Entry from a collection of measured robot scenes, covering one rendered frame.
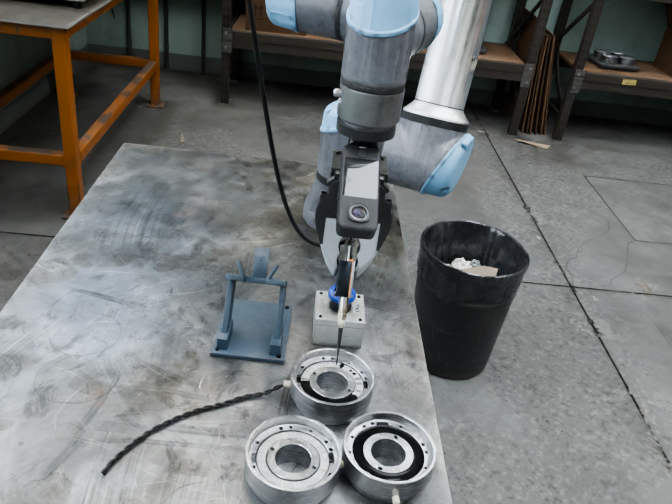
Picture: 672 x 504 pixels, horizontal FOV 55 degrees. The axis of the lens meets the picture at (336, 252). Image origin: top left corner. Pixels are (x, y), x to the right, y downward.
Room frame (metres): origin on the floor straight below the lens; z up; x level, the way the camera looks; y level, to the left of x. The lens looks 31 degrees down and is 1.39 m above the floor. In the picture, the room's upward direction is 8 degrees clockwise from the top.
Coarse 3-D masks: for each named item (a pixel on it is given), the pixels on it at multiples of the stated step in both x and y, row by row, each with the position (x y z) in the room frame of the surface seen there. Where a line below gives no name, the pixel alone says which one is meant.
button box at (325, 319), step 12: (324, 300) 0.77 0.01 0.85; (360, 300) 0.78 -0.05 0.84; (324, 312) 0.74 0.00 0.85; (336, 312) 0.74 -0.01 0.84; (348, 312) 0.75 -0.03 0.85; (360, 312) 0.75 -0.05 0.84; (324, 324) 0.72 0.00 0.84; (336, 324) 0.72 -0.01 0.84; (348, 324) 0.72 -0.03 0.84; (360, 324) 0.73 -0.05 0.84; (324, 336) 0.72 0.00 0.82; (336, 336) 0.72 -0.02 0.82; (348, 336) 0.72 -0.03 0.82; (360, 336) 0.73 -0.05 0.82
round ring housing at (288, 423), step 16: (288, 416) 0.54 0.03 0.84; (256, 432) 0.51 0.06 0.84; (272, 432) 0.52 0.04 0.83; (304, 432) 0.53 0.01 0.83; (320, 432) 0.53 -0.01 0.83; (256, 448) 0.49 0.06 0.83; (272, 448) 0.50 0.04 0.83; (288, 448) 0.51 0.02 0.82; (304, 448) 0.51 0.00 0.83; (336, 448) 0.51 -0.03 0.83; (272, 464) 0.48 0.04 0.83; (304, 464) 0.50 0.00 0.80; (336, 464) 0.49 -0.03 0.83; (256, 480) 0.45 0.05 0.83; (288, 480) 0.46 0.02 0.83; (336, 480) 0.47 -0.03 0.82; (272, 496) 0.44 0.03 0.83; (288, 496) 0.44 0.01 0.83; (304, 496) 0.44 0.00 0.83; (320, 496) 0.45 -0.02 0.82
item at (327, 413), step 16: (320, 352) 0.66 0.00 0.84; (336, 352) 0.67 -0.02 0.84; (304, 368) 0.63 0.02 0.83; (320, 368) 0.64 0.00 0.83; (336, 368) 0.64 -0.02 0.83; (368, 368) 0.64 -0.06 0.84; (320, 384) 0.63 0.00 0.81; (336, 384) 0.64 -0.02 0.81; (352, 384) 0.62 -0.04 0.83; (368, 384) 0.62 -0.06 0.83; (304, 400) 0.58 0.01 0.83; (320, 400) 0.57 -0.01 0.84; (368, 400) 0.59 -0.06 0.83; (320, 416) 0.57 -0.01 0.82; (336, 416) 0.57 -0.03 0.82; (352, 416) 0.57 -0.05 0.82
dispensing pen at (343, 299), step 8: (352, 240) 0.74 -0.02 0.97; (352, 248) 0.74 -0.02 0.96; (344, 264) 0.71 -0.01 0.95; (344, 272) 0.70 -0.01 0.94; (336, 280) 0.71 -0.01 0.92; (344, 280) 0.70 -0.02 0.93; (336, 288) 0.69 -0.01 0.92; (344, 288) 0.69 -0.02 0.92; (344, 296) 0.68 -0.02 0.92; (344, 304) 0.69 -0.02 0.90; (344, 312) 0.69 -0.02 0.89; (344, 320) 0.68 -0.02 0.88; (336, 360) 0.65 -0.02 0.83
